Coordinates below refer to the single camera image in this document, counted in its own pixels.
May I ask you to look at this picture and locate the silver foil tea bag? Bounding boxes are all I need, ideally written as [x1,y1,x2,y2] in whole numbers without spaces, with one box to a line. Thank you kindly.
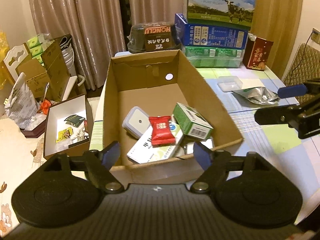
[232,87,280,105]

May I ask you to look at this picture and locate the green spray medicine box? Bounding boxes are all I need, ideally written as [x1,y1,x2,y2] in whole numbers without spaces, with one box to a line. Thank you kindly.
[173,102,213,140]

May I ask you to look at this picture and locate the white green medicine box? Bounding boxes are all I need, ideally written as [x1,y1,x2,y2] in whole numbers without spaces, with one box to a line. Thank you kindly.
[127,121,184,164]

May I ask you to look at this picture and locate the white square charger box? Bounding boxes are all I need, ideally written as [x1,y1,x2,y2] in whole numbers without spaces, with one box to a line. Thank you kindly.
[122,106,150,139]

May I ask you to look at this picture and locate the red candy packet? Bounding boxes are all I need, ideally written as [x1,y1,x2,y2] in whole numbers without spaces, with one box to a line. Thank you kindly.
[149,116,176,146]

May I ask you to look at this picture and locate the clear plastic lid tray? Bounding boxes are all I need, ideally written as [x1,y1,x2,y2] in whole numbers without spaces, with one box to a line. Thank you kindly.
[217,76,243,92]

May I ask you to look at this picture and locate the quilted brown chair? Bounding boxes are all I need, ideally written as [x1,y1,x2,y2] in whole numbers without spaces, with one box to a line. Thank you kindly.
[283,43,319,103]

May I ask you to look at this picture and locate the plaid tablecloth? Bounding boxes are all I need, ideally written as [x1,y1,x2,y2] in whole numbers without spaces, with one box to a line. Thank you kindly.
[88,51,320,225]

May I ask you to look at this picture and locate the white lined floor box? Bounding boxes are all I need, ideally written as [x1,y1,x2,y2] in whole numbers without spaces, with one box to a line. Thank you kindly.
[43,94,93,160]

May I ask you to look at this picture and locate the red gift box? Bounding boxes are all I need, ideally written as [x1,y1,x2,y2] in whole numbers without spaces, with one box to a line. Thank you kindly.
[242,34,273,71]

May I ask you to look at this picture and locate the wooden wardrobe door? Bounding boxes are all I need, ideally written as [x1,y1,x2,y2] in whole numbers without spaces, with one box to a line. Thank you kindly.
[251,0,303,78]

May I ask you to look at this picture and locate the green shrink-wrapped drink pack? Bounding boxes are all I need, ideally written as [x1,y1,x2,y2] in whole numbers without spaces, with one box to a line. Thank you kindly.
[182,46,245,68]

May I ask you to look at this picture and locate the crumpled white plastic bag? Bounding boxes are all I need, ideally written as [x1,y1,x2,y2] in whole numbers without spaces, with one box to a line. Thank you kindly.
[4,73,47,131]

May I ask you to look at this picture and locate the open brown cardboard box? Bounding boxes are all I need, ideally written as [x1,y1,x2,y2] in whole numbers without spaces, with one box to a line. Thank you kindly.
[100,50,243,184]

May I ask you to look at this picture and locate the brown cardboard boxes on floor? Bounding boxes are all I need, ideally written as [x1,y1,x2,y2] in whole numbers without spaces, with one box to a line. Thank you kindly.
[1,37,71,102]

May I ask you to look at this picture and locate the pure milk carton box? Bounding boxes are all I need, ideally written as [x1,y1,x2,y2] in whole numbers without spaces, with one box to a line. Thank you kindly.
[183,0,256,30]

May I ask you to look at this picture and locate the blue milk carton box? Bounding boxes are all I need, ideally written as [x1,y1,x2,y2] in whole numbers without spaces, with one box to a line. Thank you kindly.
[175,14,248,50]

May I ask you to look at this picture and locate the yellow plastic bag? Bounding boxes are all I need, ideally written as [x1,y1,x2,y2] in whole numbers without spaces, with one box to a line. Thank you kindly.
[0,30,10,90]

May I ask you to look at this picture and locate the green tissue packs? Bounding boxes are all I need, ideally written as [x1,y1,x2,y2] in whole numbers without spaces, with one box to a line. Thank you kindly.
[27,33,53,65]

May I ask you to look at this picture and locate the black Honglu food package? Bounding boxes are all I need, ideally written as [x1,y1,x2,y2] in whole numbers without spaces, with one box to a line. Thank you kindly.
[127,22,181,54]

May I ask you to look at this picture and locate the beige window curtain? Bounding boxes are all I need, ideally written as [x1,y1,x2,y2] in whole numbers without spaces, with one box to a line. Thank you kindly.
[29,0,183,90]

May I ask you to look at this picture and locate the black power cord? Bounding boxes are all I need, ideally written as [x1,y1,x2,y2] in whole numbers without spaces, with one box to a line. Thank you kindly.
[290,31,315,81]

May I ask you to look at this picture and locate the wall power socket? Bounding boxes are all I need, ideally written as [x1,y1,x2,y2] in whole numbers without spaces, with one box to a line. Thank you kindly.
[311,28,320,45]

